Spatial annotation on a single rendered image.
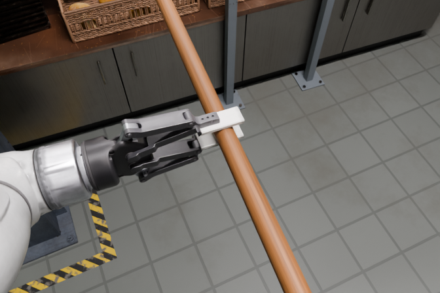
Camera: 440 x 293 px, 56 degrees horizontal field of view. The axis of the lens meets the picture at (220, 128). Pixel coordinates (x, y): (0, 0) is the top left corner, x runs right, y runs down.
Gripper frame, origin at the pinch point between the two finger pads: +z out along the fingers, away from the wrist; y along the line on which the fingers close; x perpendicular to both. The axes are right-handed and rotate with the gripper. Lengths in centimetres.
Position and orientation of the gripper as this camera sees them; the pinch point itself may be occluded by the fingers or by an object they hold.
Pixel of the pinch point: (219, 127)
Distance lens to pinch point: 63.4
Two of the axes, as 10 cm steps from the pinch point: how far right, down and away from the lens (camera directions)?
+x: 3.4, 7.5, -5.7
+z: 9.4, -2.8, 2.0
